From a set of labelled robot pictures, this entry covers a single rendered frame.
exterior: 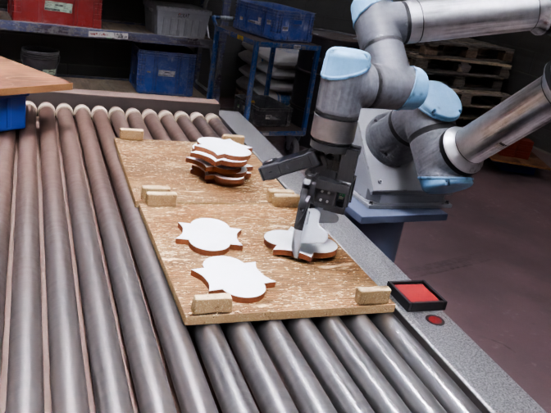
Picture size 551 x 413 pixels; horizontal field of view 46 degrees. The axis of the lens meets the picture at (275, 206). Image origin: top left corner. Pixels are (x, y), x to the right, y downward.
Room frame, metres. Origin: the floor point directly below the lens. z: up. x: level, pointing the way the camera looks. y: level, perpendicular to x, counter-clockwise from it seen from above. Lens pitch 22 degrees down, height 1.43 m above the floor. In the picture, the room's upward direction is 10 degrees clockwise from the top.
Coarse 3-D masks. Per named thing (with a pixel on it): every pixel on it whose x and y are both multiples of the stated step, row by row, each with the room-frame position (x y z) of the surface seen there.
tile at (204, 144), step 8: (200, 144) 1.35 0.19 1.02; (208, 144) 1.36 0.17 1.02; (216, 144) 1.37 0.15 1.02; (224, 144) 1.38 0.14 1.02; (232, 144) 1.39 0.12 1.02; (240, 144) 1.40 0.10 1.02; (208, 152) 1.33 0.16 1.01; (216, 152) 1.31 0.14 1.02; (224, 152) 1.32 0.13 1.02; (232, 152) 1.33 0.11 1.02; (240, 152) 1.34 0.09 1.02; (248, 152) 1.35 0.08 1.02; (232, 160) 1.32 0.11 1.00; (240, 160) 1.32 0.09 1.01
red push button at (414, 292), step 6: (402, 288) 1.00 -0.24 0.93; (408, 288) 1.00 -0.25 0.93; (414, 288) 1.01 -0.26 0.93; (420, 288) 1.01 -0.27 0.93; (426, 288) 1.02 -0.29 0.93; (408, 294) 0.98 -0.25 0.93; (414, 294) 0.99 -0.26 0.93; (420, 294) 0.99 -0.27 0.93; (426, 294) 0.99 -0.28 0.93; (432, 294) 1.00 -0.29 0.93; (414, 300) 0.97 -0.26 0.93; (420, 300) 0.97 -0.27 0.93; (426, 300) 0.97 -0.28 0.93; (432, 300) 0.98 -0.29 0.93; (438, 300) 0.98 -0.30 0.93
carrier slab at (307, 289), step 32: (160, 224) 1.08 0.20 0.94; (256, 224) 1.16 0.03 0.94; (288, 224) 1.18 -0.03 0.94; (160, 256) 0.96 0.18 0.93; (192, 256) 0.97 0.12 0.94; (256, 256) 1.01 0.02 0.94; (288, 256) 1.03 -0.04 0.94; (192, 288) 0.87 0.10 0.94; (288, 288) 0.92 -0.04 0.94; (320, 288) 0.94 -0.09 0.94; (352, 288) 0.96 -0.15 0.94; (192, 320) 0.79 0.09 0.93; (224, 320) 0.81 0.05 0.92; (256, 320) 0.83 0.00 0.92
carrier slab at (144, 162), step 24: (120, 144) 1.50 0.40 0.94; (144, 144) 1.53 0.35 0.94; (168, 144) 1.57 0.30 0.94; (192, 144) 1.60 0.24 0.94; (144, 168) 1.36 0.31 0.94; (168, 168) 1.39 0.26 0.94; (192, 192) 1.27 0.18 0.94; (216, 192) 1.29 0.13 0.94; (240, 192) 1.32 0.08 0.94; (264, 192) 1.34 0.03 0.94
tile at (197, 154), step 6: (192, 150) 1.36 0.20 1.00; (192, 156) 1.32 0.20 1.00; (198, 156) 1.32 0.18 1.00; (204, 156) 1.32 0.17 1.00; (210, 156) 1.32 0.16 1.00; (210, 162) 1.31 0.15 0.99; (216, 162) 1.30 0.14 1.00; (222, 162) 1.31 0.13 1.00; (228, 162) 1.31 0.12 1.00; (234, 162) 1.31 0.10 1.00; (240, 162) 1.32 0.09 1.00; (246, 162) 1.33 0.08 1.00
